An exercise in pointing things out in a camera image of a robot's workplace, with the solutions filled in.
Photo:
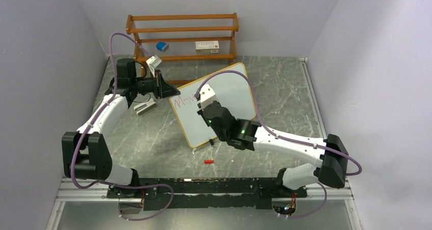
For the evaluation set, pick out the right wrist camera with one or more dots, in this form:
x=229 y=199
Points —
x=206 y=96

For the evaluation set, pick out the wooden two-tier rack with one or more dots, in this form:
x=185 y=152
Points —
x=181 y=32

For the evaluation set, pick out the grey white stapler-like block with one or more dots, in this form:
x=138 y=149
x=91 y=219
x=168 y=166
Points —
x=144 y=107

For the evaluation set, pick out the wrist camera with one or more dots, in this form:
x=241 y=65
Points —
x=152 y=62
x=206 y=96

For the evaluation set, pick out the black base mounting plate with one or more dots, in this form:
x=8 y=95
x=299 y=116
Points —
x=181 y=193

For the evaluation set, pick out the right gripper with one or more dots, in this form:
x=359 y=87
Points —
x=200 y=112

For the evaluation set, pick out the yellow framed whiteboard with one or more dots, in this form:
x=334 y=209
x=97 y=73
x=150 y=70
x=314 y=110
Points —
x=232 y=91

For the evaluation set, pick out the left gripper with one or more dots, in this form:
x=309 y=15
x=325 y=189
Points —
x=161 y=88

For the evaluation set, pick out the aluminium rail frame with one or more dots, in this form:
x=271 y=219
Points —
x=67 y=192

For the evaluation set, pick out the blue whiteboard eraser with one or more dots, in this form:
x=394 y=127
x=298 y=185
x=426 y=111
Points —
x=162 y=46

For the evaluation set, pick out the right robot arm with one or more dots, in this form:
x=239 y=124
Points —
x=325 y=159

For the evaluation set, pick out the white red marker box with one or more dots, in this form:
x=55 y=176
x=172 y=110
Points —
x=207 y=47

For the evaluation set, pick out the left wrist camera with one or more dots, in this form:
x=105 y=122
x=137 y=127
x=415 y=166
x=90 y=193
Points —
x=152 y=62

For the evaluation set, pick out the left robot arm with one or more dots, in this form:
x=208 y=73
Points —
x=86 y=157

